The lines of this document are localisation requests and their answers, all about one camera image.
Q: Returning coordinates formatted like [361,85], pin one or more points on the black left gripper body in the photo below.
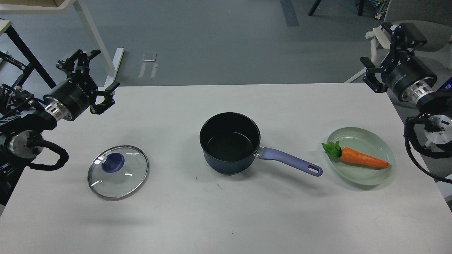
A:
[75,95]

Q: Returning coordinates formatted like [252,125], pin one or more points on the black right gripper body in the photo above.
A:
[406,78]

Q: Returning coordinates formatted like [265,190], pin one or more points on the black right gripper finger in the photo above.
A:
[405,38]
[370,75]

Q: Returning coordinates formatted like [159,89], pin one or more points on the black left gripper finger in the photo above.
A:
[107,102]
[77,66]

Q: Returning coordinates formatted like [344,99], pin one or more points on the glass lid with blue knob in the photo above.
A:
[118,172]

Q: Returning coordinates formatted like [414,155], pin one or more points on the blue saucepan with handle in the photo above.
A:
[231,141]

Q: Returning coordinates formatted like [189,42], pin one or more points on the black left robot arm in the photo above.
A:
[24,117]

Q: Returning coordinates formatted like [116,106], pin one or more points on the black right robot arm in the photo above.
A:
[429,133]

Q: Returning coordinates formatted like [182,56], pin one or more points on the grey office chair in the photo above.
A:
[433,19]

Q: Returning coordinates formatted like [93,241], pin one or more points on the black metal rack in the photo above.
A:
[33,62]

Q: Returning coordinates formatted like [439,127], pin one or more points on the pale green glass plate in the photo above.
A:
[365,142]

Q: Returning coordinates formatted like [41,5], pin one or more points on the orange toy carrot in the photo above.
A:
[351,156]

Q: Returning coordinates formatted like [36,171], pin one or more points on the white desk with leg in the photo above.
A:
[110,64]

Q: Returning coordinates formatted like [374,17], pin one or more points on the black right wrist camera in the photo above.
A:
[447,86]

